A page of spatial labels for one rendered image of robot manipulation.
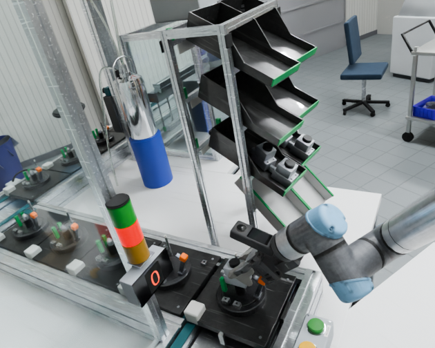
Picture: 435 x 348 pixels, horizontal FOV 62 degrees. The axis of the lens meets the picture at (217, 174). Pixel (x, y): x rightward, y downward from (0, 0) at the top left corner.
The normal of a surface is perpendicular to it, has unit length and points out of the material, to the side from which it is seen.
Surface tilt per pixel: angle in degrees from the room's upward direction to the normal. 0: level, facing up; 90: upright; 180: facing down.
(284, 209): 45
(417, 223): 84
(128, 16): 90
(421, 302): 0
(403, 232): 84
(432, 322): 0
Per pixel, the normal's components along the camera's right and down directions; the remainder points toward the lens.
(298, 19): 0.53, 0.35
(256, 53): 0.16, -0.69
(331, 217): 0.50, -0.51
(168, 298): -0.18, -0.85
